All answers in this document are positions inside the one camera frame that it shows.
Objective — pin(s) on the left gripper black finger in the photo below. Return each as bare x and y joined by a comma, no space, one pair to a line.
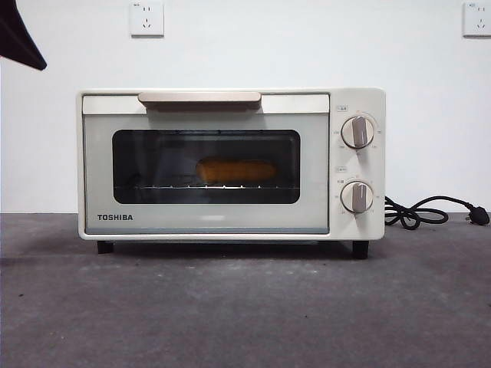
17,34

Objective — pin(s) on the cream oven knob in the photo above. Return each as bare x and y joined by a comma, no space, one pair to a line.
357,197
358,132

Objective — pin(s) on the yellow corn cob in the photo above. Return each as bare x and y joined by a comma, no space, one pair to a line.
236,170

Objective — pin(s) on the white wall socket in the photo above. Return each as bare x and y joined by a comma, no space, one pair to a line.
478,20
147,19

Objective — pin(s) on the cream Toshiba toaster oven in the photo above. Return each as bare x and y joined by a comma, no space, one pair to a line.
357,165

